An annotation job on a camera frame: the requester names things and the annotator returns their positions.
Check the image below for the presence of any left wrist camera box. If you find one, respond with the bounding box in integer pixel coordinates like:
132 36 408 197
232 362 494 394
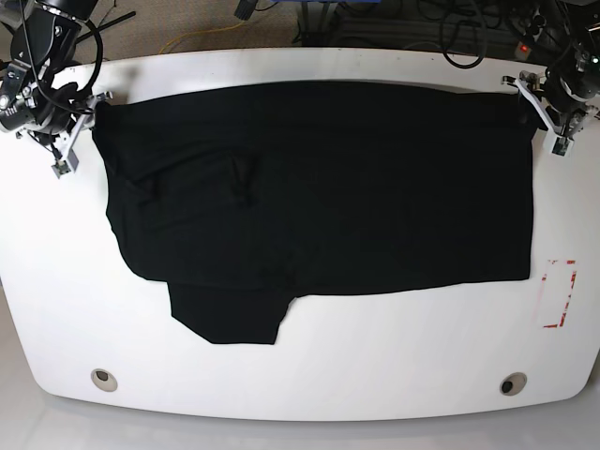
543 131 574 158

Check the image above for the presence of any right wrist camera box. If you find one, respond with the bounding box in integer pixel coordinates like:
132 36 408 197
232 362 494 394
52 152 79 179

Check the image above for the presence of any black tripod stand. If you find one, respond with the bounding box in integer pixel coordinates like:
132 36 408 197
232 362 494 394
75 11 137 44

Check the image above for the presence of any power strip with red light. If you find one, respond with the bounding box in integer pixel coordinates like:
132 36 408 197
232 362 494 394
515 26 546 60

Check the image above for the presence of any red tape rectangle marking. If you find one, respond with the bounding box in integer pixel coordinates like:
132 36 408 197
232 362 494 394
536 260 578 329

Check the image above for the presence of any yellow cable on floor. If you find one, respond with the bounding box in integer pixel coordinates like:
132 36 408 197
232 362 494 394
161 18 245 54

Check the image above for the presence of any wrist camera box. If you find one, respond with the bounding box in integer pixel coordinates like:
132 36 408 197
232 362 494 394
543 131 574 158
52 152 79 179

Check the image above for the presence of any right table cable grommet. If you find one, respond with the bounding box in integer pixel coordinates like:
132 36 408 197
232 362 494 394
500 372 528 397

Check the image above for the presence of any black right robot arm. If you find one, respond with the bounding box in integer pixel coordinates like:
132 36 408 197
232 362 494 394
1 1 104 160

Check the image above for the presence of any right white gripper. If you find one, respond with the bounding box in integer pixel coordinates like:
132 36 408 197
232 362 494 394
16 91 113 158

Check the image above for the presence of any black printed T-shirt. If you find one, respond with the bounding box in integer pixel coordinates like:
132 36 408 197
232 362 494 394
93 82 539 345

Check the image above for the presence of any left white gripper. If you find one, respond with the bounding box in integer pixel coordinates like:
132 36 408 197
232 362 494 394
501 70 598 141

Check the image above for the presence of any table cable grommet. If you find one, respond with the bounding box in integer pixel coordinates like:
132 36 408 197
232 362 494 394
500 372 528 397
91 368 118 393

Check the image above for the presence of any left table cable grommet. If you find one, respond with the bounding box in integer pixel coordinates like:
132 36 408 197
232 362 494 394
91 368 118 393

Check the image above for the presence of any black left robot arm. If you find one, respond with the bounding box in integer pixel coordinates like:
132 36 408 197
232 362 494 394
499 1 599 142

